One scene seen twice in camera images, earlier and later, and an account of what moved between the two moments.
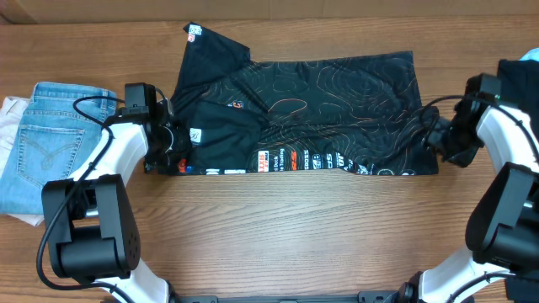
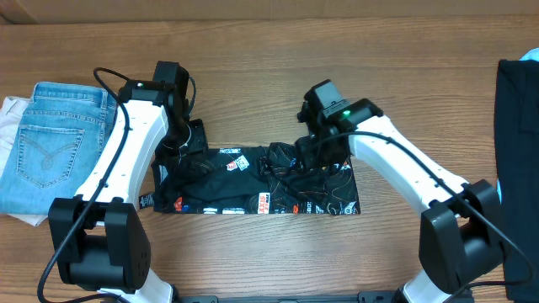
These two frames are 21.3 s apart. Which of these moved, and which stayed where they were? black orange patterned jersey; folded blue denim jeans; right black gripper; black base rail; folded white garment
Moved: right black gripper; black orange patterned jersey
Stayed: folded white garment; black base rail; folded blue denim jeans
